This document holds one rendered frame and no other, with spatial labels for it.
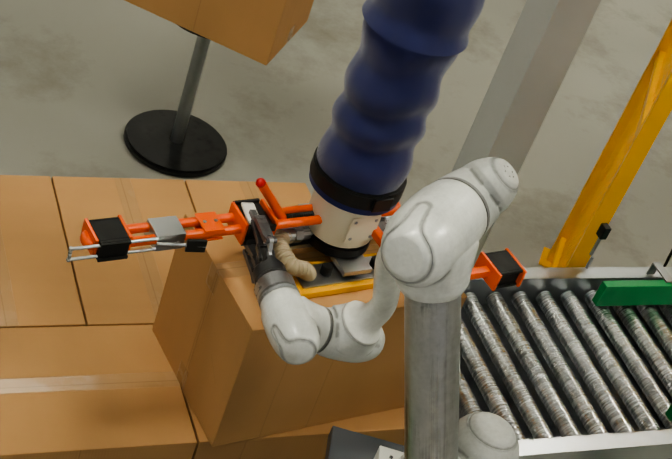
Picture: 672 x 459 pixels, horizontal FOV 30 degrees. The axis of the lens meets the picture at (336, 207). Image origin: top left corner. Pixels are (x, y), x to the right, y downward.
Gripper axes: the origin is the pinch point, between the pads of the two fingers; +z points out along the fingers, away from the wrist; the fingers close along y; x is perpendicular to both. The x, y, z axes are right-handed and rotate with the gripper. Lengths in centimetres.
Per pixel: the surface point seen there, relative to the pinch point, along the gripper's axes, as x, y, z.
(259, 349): 1.7, 19.5, -21.6
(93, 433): -29, 53, -16
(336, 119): 14.6, -27.2, 3.3
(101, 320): -21, 53, 21
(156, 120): 39, 105, 178
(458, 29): 29, -59, -7
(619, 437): 110, 48, -32
